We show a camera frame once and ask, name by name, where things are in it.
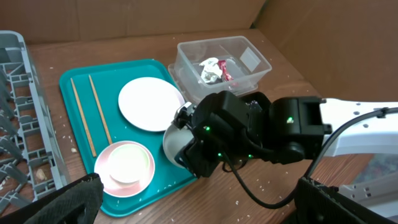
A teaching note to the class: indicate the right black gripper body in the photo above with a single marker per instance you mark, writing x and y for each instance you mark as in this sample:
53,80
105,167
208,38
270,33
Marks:
225,128

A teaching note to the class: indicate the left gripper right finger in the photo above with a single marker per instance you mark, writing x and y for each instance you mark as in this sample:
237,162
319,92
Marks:
374,201

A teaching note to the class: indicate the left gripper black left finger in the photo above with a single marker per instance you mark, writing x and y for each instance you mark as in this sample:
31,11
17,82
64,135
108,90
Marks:
77,202

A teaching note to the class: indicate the red snack wrapper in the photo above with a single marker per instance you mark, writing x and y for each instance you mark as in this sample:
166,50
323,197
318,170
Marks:
225,76

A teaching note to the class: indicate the grey bowl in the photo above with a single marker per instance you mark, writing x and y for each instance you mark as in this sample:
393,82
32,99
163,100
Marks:
174,140

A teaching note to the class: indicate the white tissue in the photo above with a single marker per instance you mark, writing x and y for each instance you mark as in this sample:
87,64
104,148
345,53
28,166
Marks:
211,71

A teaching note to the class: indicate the white cup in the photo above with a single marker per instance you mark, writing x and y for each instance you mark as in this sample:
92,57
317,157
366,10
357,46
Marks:
128,163

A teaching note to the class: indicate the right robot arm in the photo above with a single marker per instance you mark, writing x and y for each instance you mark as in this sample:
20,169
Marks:
309,127

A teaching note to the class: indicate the grey dishwasher rack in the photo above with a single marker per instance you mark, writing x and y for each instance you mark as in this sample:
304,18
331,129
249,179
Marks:
32,165

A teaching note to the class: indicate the left wooden chopstick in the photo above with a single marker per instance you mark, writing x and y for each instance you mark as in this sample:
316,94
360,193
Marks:
83,119

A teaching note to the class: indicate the wooden chopstick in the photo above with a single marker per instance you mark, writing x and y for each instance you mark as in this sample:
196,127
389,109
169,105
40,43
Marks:
83,119
105,126

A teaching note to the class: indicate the clear plastic bin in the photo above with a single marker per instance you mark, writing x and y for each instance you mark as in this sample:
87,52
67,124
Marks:
243,61

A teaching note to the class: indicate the right wooden chopstick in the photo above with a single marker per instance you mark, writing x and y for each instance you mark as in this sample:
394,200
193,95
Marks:
105,126

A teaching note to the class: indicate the large white plate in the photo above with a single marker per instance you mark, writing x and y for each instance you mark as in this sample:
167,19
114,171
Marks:
149,103

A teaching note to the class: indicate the teal plastic tray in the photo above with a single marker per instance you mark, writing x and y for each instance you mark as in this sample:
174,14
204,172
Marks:
109,80

